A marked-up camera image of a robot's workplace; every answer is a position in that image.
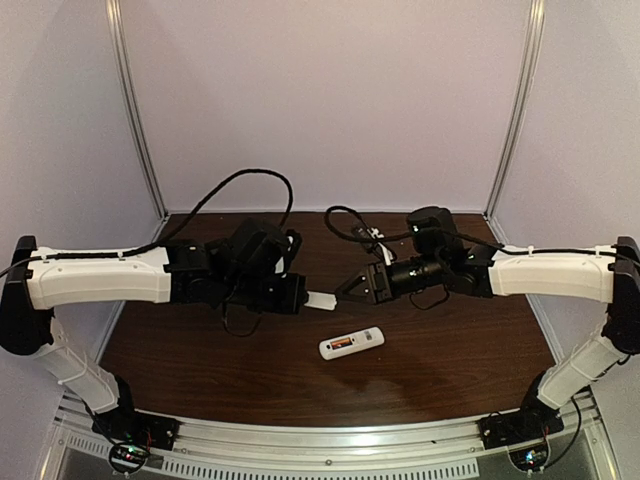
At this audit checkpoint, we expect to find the white battery cover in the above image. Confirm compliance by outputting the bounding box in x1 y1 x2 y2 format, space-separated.
304 291 337 311

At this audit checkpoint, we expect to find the orange AA battery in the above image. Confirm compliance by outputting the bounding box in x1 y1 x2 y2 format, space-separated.
330 337 353 350

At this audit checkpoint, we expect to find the white remote control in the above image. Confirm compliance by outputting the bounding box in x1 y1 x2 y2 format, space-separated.
318 327 385 361

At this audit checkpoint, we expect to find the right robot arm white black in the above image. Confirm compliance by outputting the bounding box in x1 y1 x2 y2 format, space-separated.
324 206 639 427

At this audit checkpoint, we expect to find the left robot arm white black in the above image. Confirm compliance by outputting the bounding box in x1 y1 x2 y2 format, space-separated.
1 219 310 434

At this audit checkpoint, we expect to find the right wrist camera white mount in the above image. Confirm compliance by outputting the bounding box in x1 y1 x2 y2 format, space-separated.
351 225 397 266

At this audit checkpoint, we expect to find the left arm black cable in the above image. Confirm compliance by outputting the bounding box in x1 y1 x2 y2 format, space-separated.
0 168 295 279

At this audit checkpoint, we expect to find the curved aluminium front rail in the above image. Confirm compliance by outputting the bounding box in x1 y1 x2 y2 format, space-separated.
42 392 619 480

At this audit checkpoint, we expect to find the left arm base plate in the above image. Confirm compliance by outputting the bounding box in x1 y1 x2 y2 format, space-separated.
86 408 180 451

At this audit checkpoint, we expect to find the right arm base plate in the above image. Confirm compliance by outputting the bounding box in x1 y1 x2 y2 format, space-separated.
477 408 564 450

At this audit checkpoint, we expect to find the right aluminium frame post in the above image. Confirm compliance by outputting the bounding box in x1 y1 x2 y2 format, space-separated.
484 0 546 220

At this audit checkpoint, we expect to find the aluminium frame post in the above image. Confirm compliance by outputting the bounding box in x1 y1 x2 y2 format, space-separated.
484 0 546 220
105 0 168 220

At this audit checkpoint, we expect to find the left aluminium frame post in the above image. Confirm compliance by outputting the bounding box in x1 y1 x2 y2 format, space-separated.
105 0 168 220

